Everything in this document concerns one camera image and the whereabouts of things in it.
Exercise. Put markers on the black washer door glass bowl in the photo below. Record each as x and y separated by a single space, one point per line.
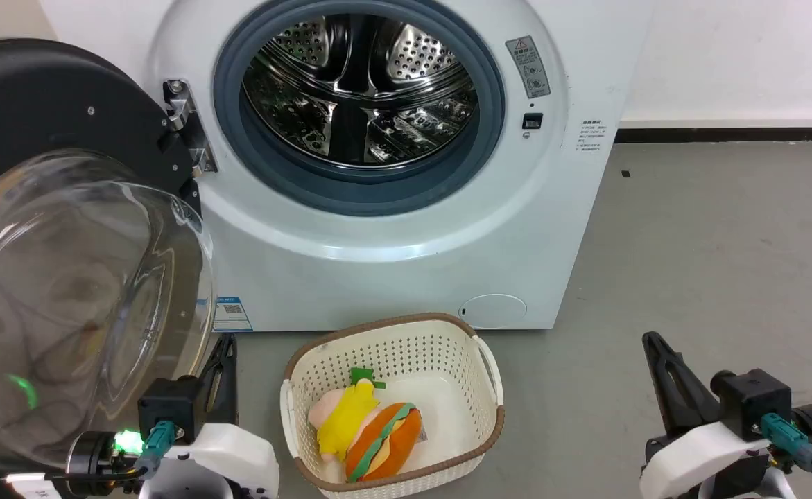
66 277

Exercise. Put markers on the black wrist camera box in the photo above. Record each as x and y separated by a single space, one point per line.
752 402
168 405

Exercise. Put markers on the round white filter cover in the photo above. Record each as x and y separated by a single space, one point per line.
493 311

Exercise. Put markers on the yellow and pink plush toy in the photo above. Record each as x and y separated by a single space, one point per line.
347 416

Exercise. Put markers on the small printed text label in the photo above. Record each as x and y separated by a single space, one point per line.
591 136

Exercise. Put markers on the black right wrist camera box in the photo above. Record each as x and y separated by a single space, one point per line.
752 402

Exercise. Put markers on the orange burger plush toy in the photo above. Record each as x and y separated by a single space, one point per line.
385 442

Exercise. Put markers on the metal door hinge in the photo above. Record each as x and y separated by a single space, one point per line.
187 125

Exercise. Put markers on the black door latch slot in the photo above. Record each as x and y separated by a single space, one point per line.
532 121

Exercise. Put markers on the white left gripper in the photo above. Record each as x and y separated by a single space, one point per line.
229 457

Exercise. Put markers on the cream laundry basket brown rim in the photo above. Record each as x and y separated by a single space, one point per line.
440 353

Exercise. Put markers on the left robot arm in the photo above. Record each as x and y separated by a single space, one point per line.
90 464

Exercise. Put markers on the black wall baseboard strip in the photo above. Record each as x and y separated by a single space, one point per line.
731 134

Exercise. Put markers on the stainless steel washer drum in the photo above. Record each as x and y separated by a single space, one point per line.
360 90

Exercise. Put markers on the grey warning sticker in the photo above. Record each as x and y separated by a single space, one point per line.
528 66

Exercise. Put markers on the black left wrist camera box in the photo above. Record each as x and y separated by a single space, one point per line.
168 405

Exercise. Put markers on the blue energy label sticker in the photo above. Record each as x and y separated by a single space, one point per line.
231 314

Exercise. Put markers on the white front-load washing machine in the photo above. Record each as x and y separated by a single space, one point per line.
392 270

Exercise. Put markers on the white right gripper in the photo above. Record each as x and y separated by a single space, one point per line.
697 461

